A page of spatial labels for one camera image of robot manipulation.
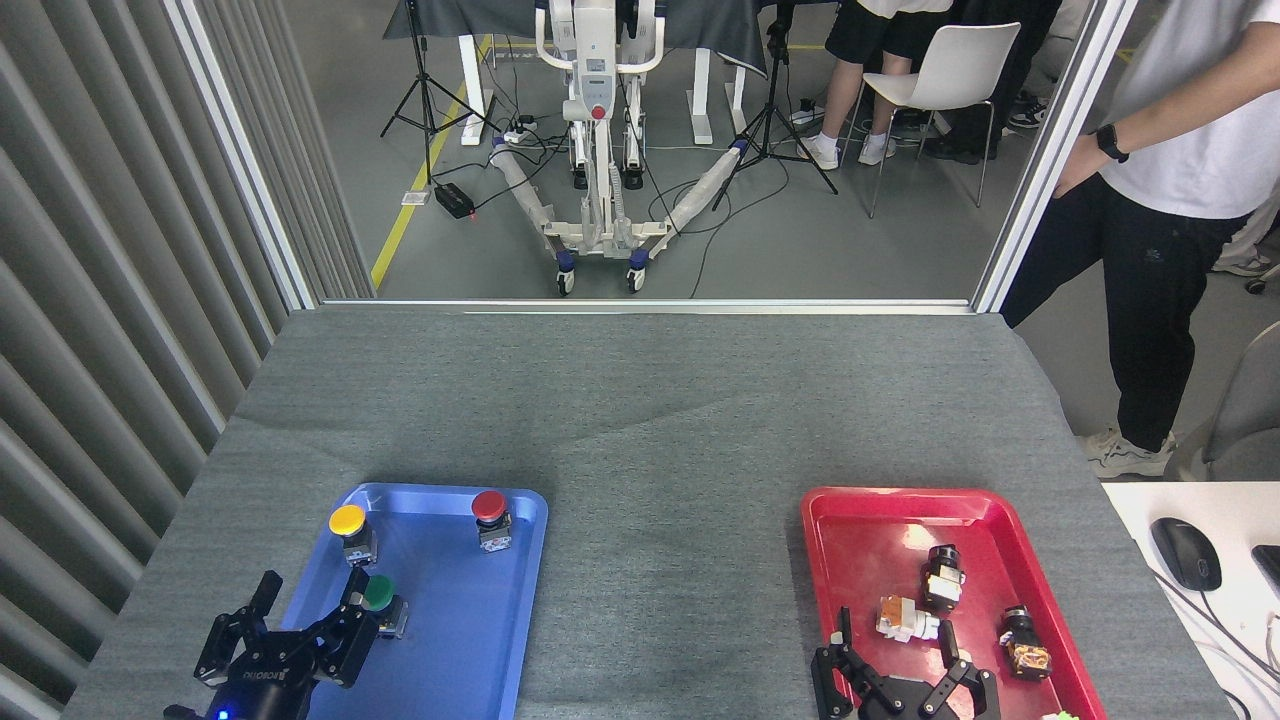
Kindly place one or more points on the white desk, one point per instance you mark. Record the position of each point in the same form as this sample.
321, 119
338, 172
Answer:
1240, 640

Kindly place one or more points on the black box on floor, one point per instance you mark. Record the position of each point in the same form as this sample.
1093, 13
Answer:
454, 200

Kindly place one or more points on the seated person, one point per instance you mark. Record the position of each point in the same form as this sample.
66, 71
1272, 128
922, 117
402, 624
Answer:
855, 60

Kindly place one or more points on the table with dark cloth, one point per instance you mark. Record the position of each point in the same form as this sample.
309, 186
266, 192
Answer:
700, 25

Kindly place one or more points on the white wheeled stand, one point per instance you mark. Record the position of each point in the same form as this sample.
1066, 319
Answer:
595, 120

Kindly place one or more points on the black knob switch white base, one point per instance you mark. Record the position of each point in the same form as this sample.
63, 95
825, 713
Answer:
942, 580

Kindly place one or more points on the red push button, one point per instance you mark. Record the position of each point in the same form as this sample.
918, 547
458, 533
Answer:
490, 515

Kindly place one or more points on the green push button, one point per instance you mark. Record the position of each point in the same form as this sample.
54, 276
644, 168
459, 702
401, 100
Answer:
380, 598

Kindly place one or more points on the black flat device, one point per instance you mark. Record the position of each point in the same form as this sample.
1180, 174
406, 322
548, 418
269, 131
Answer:
1268, 566

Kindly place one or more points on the grey chair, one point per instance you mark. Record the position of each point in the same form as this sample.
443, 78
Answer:
1250, 410

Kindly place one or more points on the silver frame crossbar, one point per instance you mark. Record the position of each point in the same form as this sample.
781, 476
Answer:
650, 306

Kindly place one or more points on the standing person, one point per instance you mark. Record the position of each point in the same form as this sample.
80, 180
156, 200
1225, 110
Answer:
1180, 130

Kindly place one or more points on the white power strip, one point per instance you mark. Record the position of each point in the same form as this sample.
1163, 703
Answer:
520, 130

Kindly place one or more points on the black tripod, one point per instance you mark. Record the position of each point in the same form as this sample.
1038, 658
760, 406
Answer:
426, 90
770, 120

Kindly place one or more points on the blue plastic tray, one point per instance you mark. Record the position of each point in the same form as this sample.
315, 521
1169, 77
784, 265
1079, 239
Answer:
460, 620

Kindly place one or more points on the yellow push button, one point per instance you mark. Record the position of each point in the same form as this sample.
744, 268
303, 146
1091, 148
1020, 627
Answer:
350, 530

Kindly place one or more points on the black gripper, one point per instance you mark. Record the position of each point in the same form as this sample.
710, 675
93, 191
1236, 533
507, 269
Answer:
255, 688
905, 702

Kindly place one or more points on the white and orange switch block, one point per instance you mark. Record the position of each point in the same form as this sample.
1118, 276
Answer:
905, 618

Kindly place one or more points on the black switch with orange base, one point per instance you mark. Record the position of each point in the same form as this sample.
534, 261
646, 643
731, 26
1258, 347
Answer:
1025, 645

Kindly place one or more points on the red plastic tray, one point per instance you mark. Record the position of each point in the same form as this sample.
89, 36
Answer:
870, 545

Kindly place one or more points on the person in black clothes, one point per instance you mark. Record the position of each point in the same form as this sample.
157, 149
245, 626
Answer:
985, 110

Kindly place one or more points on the white plastic chair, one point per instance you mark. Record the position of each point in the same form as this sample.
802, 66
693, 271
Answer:
950, 70

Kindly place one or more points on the silver frame post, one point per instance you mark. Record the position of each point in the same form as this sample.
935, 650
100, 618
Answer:
1050, 150
245, 160

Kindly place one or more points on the black computer mouse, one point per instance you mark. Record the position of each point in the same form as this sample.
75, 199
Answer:
1185, 552

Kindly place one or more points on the grey slatted panel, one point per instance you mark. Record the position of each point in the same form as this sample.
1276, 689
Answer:
100, 300

